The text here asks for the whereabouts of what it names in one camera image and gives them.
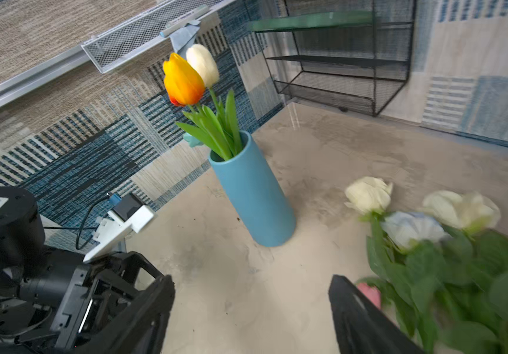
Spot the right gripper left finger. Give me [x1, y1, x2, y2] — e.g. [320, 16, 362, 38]
[73, 275, 176, 354]

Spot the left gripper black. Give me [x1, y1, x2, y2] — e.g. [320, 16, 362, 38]
[19, 249, 165, 353]

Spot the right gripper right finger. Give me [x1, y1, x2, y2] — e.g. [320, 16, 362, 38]
[329, 274, 422, 354]

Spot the blue cylindrical vase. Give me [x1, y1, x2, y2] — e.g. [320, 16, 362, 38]
[209, 131, 296, 247]

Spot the orange red tulip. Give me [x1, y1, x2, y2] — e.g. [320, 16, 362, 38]
[163, 52, 233, 161]

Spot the white tulip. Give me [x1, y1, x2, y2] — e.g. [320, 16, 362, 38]
[185, 43, 244, 156]

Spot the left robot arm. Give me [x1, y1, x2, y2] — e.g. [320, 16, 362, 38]
[0, 187, 175, 353]

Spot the pink tulip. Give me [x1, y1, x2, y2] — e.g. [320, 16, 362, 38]
[357, 283, 382, 309]

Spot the cream rose upper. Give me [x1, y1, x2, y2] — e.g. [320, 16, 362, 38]
[420, 190, 501, 234]

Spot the teal small watering can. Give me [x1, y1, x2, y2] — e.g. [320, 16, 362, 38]
[183, 133, 203, 148]

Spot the green glass shelf plate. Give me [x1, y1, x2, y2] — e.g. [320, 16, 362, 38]
[248, 10, 374, 32]

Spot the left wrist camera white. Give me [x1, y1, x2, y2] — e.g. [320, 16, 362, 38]
[83, 193, 155, 264]

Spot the black wire shelf rack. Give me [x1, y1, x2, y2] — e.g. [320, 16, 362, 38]
[245, 0, 418, 117]

